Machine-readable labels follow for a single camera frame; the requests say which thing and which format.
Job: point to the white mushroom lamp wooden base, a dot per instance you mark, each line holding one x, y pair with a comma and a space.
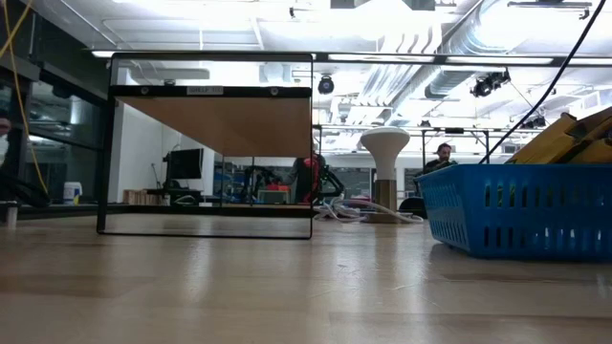
385, 143

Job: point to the blue plastic basket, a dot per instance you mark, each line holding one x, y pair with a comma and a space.
526, 210

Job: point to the black background robot arm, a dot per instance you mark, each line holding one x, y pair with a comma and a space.
334, 184
258, 177

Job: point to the person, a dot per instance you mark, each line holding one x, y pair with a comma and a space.
4, 138
442, 160
303, 179

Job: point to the small white background table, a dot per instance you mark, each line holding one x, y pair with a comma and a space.
272, 192

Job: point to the black computer monitor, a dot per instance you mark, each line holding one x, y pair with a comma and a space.
184, 163

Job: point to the black overhead crossbar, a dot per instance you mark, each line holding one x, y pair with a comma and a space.
382, 57

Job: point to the stack of wooden blocks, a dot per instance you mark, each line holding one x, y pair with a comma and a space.
138, 197

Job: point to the black track spotlights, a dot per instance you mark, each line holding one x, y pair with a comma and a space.
487, 85
533, 122

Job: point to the white bucket blue label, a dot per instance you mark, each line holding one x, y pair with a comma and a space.
72, 193

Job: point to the small grey cylinder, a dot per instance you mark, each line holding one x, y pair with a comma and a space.
10, 215

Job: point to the round black hanging camera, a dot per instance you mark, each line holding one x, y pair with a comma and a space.
326, 86

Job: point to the wooden shelf riser black frame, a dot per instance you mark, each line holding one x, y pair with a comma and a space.
229, 124

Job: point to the silver ventilation duct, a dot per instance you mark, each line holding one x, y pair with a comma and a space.
444, 83

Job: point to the black aluminium rig frame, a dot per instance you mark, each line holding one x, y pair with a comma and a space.
143, 209

